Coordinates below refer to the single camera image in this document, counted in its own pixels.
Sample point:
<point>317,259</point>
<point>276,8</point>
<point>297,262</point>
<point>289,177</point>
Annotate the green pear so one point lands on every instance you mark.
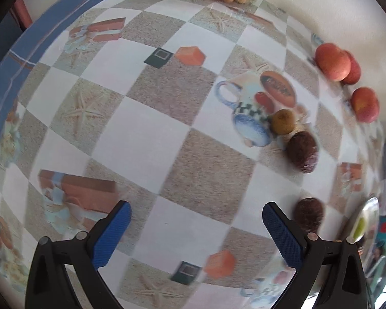
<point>360,227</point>

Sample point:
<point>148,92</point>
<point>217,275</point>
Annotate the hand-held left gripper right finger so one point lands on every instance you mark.
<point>281,231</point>

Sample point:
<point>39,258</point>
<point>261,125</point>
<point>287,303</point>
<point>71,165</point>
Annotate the red chair back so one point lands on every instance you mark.
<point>21,10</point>

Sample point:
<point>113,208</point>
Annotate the red apple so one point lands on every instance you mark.
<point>333,62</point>
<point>354,70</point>
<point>365,104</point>

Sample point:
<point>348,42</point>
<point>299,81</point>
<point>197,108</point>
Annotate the dark brown avocado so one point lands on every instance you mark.
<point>302,151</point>
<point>308,215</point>

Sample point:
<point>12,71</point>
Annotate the brown kiwi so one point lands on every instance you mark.
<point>282,121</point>

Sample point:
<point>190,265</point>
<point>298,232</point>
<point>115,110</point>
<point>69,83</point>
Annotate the silver metal plate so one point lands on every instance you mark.
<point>371,209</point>

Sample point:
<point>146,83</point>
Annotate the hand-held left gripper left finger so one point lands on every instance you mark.
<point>112,231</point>

